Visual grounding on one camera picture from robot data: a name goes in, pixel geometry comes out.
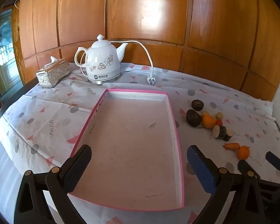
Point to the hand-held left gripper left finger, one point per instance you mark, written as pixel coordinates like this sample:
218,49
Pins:
80,159

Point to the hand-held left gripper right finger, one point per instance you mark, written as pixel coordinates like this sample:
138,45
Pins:
200,168

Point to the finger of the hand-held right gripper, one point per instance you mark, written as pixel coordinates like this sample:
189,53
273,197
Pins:
246,166
276,162

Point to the orange tangerine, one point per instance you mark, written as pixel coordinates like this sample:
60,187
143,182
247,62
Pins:
208,121
243,152

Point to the small orange carrot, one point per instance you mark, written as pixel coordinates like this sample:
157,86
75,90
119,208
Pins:
232,146

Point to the cut dark sugarcane piece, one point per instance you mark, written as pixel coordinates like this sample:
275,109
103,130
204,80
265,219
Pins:
229,134
219,131

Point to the small red tomato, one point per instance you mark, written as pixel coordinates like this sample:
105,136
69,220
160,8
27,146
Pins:
219,122

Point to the large dark water chestnut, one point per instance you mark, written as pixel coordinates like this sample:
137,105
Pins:
192,118

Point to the pink shallow cardboard box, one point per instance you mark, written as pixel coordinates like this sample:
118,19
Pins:
130,144

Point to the small yellow longan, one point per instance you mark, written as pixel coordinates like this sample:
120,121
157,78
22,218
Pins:
219,115
204,113

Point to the white patterned tablecloth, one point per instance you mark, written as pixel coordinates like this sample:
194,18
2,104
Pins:
49,112

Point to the small round dark chestnut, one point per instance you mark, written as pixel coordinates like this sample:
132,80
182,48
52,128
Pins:
197,105

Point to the silver kettle base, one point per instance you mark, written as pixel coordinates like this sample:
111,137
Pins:
100,82

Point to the silver patterned tissue box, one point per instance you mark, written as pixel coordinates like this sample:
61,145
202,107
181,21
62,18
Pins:
53,74

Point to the white tissue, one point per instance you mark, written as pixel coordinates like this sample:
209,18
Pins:
54,59

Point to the white floral ceramic kettle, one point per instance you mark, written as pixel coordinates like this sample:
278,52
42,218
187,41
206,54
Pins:
102,58

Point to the wooden glass panel door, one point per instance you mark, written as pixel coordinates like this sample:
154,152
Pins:
4,51

